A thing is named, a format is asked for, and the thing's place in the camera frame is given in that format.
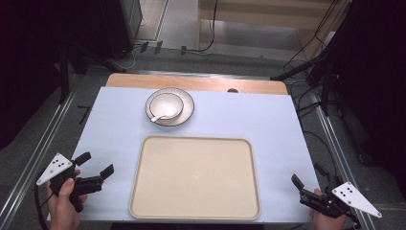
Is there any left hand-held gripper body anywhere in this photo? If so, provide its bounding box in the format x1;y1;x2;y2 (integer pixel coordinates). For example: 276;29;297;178
35;152;105;214

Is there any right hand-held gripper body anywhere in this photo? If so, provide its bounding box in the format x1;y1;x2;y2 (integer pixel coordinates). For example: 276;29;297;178
299;173;383;230

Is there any person's right hand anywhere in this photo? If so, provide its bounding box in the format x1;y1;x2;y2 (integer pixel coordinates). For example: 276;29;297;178
308;188;348;230

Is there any person's left hand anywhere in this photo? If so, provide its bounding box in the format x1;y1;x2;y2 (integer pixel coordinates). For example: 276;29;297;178
45;169;89;230

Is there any light blue table mat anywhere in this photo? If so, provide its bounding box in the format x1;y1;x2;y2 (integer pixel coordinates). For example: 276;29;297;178
47;85;322;224

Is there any white spoon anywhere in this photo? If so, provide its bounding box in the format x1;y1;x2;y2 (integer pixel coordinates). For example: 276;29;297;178
150;110;180;124

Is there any black stand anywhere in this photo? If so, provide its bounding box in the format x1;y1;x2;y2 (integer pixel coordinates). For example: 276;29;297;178
56;39;128;105
269;47;334;117

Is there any beige rectangular tray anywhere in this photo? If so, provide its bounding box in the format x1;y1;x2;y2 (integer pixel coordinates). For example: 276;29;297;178
128;135;261;221

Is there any white bowl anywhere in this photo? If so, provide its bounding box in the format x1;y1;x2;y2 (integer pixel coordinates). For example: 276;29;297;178
148;92;186;122

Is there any black curtain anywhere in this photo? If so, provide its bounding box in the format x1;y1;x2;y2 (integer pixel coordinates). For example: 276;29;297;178
325;0;406;199
0;0;108;151

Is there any white dark-rimmed plate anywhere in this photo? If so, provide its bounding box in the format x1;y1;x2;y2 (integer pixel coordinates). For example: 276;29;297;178
145;87;195;127

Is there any wooden table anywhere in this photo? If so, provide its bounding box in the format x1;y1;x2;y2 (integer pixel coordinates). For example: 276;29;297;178
104;72;289;96

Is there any dark cabinet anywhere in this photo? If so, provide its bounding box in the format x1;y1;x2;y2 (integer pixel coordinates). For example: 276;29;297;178
99;0;144;61

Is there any wooden platform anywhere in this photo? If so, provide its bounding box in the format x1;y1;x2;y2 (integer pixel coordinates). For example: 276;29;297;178
196;0;352;61

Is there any metal floor rail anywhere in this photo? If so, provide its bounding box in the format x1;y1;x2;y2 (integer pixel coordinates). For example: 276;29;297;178
0;90;79;229
310;94;379;230

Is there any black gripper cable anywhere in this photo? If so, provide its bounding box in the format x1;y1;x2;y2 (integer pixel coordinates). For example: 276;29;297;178
347;212;364;230
34;182;55;230

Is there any white floor cable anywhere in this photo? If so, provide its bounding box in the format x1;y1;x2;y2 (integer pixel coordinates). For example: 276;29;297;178
109;44;143;73

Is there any bundle of black cables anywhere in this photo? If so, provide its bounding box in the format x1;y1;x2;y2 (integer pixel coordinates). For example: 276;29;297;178
282;0;343;113

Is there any black floor cable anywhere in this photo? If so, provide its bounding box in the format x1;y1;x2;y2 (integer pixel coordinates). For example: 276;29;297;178
183;0;219;55

